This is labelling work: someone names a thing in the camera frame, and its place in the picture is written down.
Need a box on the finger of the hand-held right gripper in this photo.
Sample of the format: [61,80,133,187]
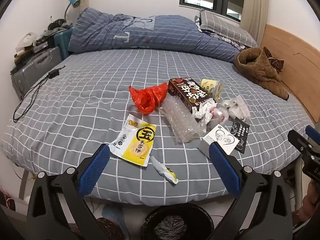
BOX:
[287,129,313,155]
[305,125,320,143]

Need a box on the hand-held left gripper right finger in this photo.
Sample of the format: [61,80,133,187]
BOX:
[208,141,293,240]

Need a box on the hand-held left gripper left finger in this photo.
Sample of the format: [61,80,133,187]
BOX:
[26,144,111,240]

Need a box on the white earphone box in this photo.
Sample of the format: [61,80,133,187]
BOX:
[198,124,242,159]

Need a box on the black printed card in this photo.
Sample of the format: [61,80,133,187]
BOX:
[229,117,250,154]

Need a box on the yellow snack packet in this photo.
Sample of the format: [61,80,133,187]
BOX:
[109,114,157,167]

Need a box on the clear plastic bag with pink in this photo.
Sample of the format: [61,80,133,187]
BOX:
[210,105,229,123]

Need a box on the small yellow foil wrapper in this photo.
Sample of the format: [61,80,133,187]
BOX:
[149,156,179,185]

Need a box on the white tissue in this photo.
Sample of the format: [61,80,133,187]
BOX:
[194,100,218,133]

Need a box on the clear plastic packaging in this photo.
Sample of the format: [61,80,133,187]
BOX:
[221,96,251,120]

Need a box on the clear bubble wrap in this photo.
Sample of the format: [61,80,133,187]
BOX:
[160,97,209,144]

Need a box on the black trash bin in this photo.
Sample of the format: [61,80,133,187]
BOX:
[140,200,215,240]

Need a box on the yellow-lidded plastic cup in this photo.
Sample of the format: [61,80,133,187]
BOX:
[200,79,223,102]

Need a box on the red plastic bag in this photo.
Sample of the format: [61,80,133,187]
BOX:
[129,83,168,115]

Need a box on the dark brown cardboard box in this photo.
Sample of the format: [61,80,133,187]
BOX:
[168,78,217,114]

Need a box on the person's right hand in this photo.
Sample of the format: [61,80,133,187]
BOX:
[301,180,320,227]

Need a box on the wooden headboard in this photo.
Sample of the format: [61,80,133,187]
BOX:
[260,24,320,123]

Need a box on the grey checked bed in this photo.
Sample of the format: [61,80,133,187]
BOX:
[0,47,320,205]

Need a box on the brown fleece garment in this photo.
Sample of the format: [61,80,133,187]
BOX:
[234,46,290,100]

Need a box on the grey suitcase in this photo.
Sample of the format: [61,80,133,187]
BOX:
[10,46,63,100]

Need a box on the teal plastic stool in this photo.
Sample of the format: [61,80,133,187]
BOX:
[54,27,74,60]

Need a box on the grey checked pillow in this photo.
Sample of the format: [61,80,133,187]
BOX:
[199,9,258,48]

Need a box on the blue striped quilt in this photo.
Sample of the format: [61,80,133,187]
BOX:
[69,7,242,63]

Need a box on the white plastic bag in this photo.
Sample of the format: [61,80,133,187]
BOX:
[16,32,38,53]

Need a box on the dark clutter pile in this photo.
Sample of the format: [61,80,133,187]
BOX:
[47,17,73,30]

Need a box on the blue desk lamp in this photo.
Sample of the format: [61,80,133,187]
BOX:
[64,0,80,23]

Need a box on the black cable with adapter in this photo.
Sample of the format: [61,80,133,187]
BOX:
[12,65,67,123]

